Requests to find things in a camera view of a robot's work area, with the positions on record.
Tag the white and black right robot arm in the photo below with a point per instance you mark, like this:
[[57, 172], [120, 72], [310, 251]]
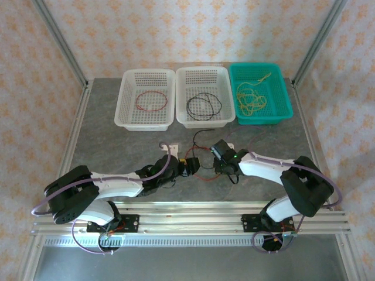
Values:
[[263, 168]]

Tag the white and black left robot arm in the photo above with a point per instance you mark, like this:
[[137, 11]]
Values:
[[117, 187]]

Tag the white perforated plastic basket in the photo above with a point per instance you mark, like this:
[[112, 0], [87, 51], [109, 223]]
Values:
[[146, 117], [205, 76]]

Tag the teal perforated plastic basket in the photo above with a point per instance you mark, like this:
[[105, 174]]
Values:
[[278, 96]]

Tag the grey metal sheet panel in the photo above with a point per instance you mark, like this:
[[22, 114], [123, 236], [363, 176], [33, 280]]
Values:
[[187, 263]]

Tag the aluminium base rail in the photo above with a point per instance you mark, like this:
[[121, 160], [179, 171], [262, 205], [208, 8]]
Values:
[[190, 216]]

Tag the aluminium table side rail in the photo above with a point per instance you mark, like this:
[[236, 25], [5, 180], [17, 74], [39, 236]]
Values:
[[79, 117], [303, 117]]

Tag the aluminium frame post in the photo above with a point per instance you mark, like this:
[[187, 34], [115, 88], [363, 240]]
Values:
[[320, 38], [60, 38]]

